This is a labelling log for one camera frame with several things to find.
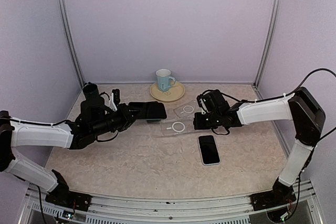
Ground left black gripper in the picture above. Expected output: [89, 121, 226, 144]
[91, 102, 144, 137]

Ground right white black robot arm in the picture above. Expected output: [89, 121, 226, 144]
[193, 87, 326, 205]

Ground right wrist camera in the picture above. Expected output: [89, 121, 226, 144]
[196, 90, 209, 113]

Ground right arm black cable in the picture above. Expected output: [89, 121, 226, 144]
[220, 68, 336, 151]

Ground clear case with white ring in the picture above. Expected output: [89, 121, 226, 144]
[173, 100, 202, 119]

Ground dark phone with teal edge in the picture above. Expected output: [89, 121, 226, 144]
[146, 119, 162, 123]

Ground aluminium front rail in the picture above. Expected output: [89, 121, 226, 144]
[17, 180, 326, 223]

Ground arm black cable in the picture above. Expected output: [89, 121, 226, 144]
[10, 91, 113, 127]
[220, 68, 336, 151]

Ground cream round plate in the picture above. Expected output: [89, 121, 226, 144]
[150, 81, 185, 102]

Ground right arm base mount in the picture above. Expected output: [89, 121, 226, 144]
[250, 180, 296, 211]

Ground light blue ceramic mug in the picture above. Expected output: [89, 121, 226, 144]
[155, 69, 176, 92]

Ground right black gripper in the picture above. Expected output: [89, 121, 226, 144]
[194, 111, 222, 129]

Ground lilac phone case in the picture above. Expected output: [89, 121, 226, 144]
[197, 134, 221, 167]

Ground right aluminium corner post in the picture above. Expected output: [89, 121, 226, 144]
[254, 0, 281, 89]

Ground left aluminium corner post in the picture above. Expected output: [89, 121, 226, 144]
[57, 0, 85, 88]

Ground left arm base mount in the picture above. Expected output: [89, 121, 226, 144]
[45, 190, 92, 212]

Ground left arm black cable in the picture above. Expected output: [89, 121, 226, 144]
[10, 91, 113, 127]

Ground aluminium corner post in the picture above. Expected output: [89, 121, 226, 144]
[254, 0, 281, 89]
[57, 0, 85, 88]

